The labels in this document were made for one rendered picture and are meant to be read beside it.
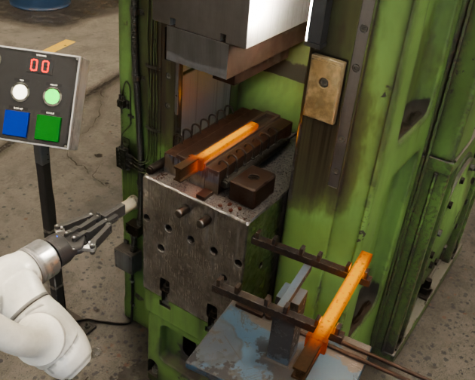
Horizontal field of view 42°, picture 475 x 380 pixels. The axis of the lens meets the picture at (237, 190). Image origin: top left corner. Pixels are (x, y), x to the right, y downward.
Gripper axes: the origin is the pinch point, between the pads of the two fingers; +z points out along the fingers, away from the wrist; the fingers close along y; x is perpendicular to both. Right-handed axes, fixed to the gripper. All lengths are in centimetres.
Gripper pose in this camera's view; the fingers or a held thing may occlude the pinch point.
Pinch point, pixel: (113, 214)
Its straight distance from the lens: 154.1
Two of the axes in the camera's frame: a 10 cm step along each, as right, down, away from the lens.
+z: 5.6, -4.2, 7.2
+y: 8.3, 3.6, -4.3
